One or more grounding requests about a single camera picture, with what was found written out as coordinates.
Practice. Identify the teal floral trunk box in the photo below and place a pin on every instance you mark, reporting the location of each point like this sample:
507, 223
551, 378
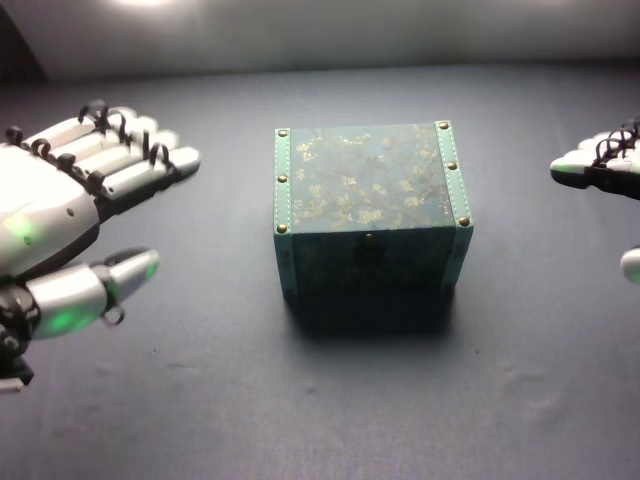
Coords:
370, 210

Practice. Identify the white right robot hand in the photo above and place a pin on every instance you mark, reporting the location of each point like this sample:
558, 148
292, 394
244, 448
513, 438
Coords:
595, 167

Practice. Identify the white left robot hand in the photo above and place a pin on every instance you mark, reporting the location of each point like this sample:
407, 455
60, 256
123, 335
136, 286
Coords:
45, 200

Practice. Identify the grey table cloth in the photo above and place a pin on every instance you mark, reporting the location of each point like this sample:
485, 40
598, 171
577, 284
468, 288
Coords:
320, 390

